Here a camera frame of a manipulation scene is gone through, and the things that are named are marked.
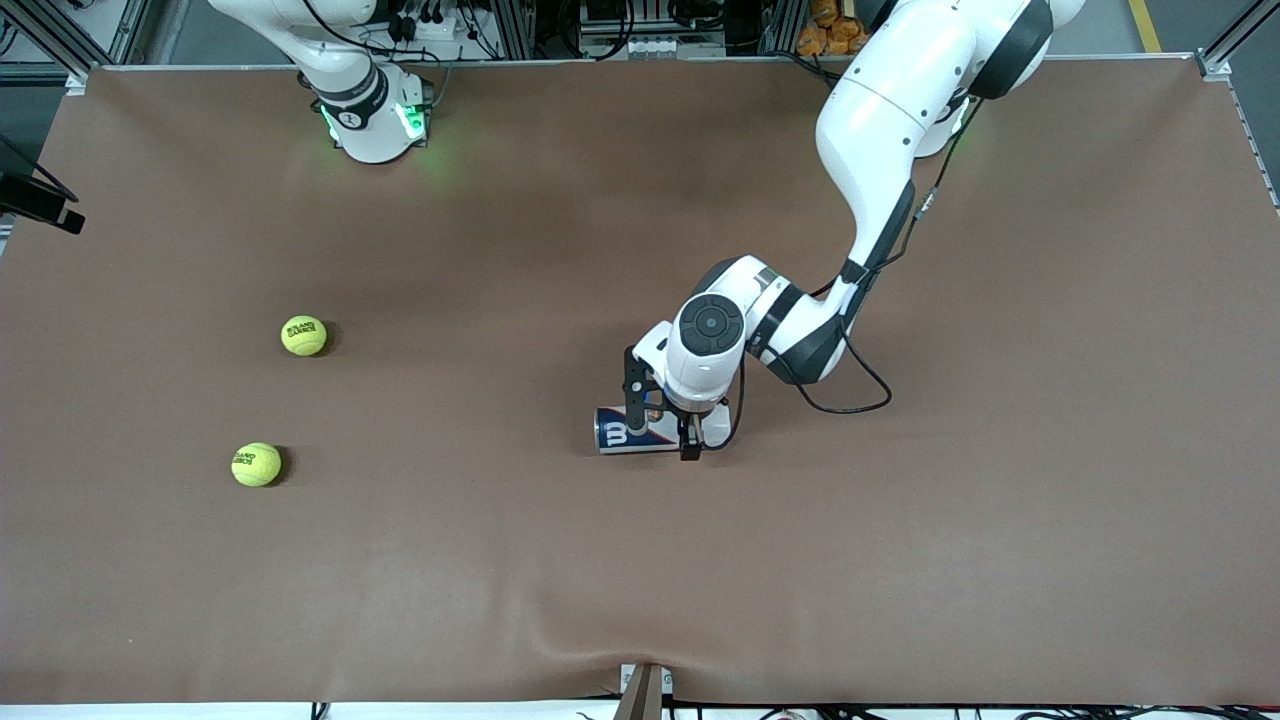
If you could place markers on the white blue tennis ball can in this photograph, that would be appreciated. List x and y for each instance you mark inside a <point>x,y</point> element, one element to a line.
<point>612,432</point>

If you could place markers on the yellow tennis ball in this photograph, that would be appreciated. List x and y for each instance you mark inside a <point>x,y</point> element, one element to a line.
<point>304,336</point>
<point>256,465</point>

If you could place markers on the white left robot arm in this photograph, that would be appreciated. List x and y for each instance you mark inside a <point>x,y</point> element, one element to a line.
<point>880,120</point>

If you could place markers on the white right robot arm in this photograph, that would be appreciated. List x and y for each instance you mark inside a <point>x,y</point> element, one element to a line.
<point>370,130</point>

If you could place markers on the brown table mat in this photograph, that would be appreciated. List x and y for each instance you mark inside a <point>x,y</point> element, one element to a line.
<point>900,550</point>

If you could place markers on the white connector strip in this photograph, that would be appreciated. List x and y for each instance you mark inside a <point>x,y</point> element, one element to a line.
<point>657,47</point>

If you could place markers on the orange objects pile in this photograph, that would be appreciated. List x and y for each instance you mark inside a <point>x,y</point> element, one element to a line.
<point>830,35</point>

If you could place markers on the white power strip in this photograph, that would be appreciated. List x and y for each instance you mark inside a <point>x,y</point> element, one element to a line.
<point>430,27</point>

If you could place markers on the aluminium frame strut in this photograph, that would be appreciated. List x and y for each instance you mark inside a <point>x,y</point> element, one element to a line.
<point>1225,50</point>
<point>60,45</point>

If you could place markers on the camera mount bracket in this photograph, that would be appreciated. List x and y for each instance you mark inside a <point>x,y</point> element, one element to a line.
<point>645,695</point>

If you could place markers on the aluminium frame post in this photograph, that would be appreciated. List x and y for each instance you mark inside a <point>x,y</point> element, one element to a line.
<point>515,28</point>
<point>782,25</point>

